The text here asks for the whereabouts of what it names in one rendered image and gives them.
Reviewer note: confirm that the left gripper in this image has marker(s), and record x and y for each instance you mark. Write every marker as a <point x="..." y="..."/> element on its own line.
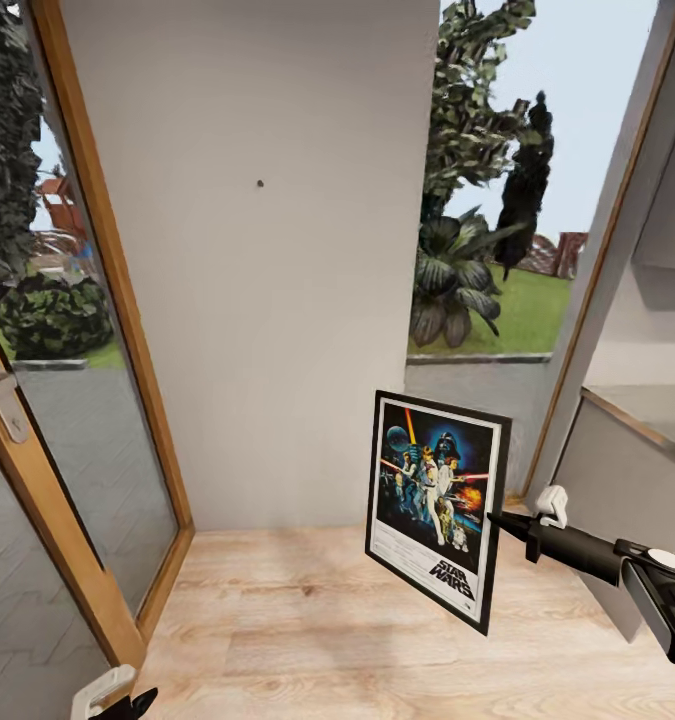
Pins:
<point x="129" y="709"/>

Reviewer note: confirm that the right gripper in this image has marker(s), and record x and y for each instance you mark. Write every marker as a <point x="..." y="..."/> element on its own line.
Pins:
<point x="569" y="545"/>

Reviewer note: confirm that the fixed window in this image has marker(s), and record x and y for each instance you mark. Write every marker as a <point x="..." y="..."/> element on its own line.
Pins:
<point x="540" y="110"/>

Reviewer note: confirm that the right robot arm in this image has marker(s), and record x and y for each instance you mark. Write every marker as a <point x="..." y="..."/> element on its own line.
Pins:
<point x="648" y="574"/>

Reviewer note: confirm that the poster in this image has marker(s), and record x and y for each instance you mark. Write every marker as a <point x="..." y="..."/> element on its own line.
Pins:
<point x="436" y="471"/>

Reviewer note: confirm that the door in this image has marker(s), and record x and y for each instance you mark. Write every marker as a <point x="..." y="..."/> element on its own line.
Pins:
<point x="95" y="521"/>

